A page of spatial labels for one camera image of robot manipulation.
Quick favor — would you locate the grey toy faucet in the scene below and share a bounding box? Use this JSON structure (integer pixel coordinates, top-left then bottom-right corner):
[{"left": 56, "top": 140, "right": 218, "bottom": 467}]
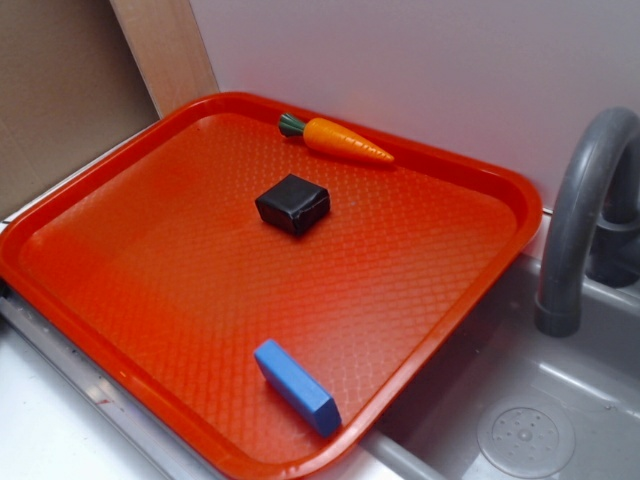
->
[{"left": 535, "top": 107, "right": 639, "bottom": 337}]

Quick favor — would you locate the blue rectangular block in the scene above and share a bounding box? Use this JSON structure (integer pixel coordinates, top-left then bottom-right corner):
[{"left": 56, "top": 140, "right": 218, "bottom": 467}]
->
[{"left": 254, "top": 339, "right": 342, "bottom": 438}]

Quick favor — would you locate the orange toy carrot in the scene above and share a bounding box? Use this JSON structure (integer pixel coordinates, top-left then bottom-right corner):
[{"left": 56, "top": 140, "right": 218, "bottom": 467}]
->
[{"left": 278, "top": 113, "right": 395, "bottom": 165}]

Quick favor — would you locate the grey toy sink basin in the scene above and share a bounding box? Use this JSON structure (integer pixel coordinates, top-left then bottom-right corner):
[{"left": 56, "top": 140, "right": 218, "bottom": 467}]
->
[{"left": 364, "top": 256, "right": 639, "bottom": 479}]

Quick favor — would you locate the light wooden board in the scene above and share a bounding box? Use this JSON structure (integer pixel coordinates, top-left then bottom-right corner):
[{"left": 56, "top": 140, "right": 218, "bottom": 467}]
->
[{"left": 110, "top": 0, "right": 219, "bottom": 117}]

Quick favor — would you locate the orange plastic tray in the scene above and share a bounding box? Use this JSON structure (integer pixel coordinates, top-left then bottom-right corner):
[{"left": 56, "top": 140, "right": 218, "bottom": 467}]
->
[{"left": 1, "top": 93, "right": 542, "bottom": 479}]

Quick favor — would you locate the grey sink drain cover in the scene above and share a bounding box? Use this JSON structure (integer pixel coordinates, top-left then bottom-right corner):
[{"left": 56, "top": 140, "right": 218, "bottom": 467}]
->
[{"left": 477, "top": 399, "right": 576, "bottom": 478}]

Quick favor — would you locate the black cube block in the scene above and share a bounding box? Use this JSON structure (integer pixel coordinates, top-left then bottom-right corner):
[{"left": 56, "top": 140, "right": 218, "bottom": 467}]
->
[{"left": 255, "top": 174, "right": 331, "bottom": 237}]

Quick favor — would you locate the brown cardboard panel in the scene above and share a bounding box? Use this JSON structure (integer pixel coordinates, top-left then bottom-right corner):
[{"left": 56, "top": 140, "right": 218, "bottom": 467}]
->
[{"left": 1, "top": 1, "right": 158, "bottom": 217}]

